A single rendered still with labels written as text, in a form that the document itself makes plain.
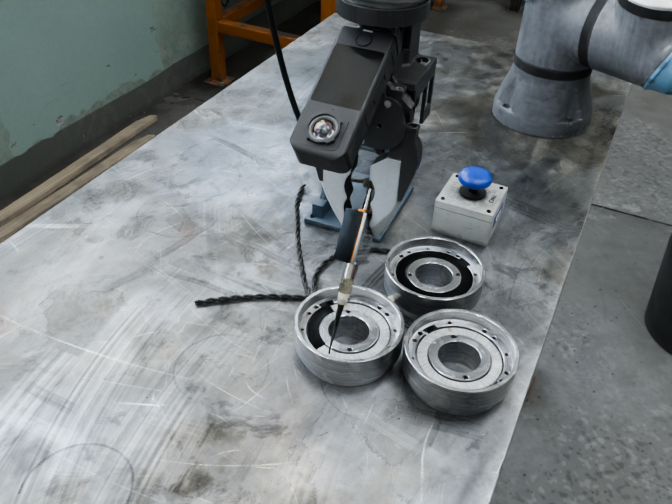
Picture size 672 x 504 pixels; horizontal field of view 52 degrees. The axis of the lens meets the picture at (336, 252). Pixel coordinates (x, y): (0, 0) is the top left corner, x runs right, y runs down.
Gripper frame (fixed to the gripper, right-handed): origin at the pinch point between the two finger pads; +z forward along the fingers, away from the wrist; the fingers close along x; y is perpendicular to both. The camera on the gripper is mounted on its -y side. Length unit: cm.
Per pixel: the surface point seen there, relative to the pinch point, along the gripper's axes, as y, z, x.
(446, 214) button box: 19.7, 10.2, -4.1
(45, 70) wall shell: 113, 60, 150
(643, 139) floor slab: 223, 93, -39
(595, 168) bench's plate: 44.0, 13.2, -19.4
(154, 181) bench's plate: 14.5, 13.2, 33.8
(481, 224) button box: 19.5, 10.2, -8.4
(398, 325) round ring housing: -0.7, 10.1, -5.0
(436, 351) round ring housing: -2.4, 10.2, -9.3
